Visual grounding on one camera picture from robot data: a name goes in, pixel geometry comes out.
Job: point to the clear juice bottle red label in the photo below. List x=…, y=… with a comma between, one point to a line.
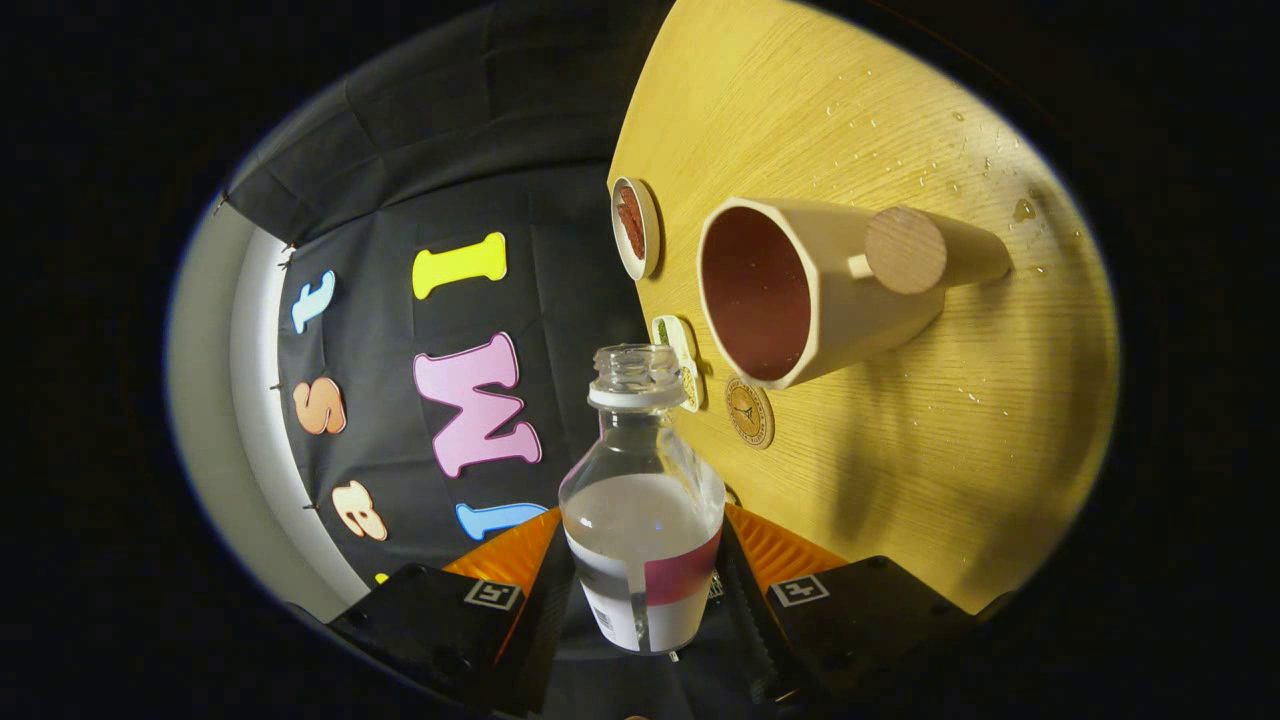
x=640, y=520

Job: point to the wooden table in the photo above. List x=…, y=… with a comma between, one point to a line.
x=900, y=460

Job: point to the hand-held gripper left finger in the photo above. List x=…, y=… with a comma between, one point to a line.
x=545, y=640

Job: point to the round white plate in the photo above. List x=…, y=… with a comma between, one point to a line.
x=650, y=230

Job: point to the red sausage piece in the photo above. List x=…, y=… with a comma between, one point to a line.
x=635, y=240
x=627, y=205

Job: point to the white divided seed dish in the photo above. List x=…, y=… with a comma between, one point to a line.
x=682, y=345

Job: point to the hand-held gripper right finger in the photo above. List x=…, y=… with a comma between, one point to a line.
x=750, y=620

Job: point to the black backdrop cloth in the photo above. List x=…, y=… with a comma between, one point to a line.
x=450, y=120

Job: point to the round wooden coaster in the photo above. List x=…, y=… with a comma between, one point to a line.
x=750, y=412

